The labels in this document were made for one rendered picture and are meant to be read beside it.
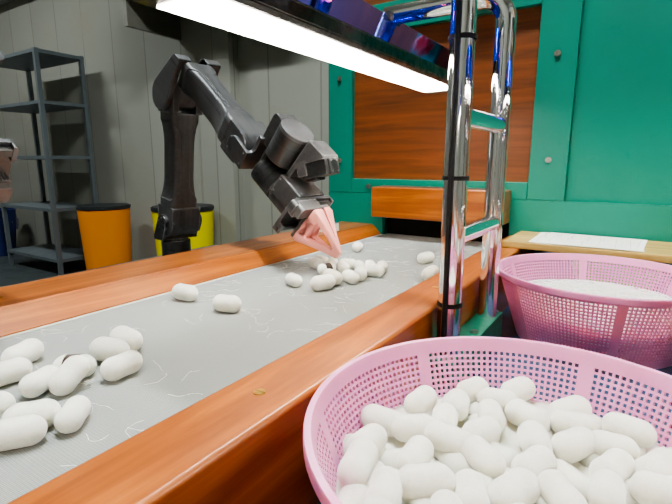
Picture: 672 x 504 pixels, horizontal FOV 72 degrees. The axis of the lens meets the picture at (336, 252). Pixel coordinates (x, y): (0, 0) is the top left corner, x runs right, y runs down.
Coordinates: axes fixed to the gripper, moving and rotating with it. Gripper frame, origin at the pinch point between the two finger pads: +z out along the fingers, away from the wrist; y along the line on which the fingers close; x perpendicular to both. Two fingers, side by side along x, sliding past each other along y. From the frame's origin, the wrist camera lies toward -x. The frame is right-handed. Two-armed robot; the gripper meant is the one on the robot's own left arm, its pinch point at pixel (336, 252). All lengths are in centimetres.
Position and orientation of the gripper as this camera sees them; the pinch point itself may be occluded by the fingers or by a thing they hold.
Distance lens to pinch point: 73.1
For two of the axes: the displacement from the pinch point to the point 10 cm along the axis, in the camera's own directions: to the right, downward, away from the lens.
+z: 6.2, 7.4, -2.7
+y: 5.6, -1.6, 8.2
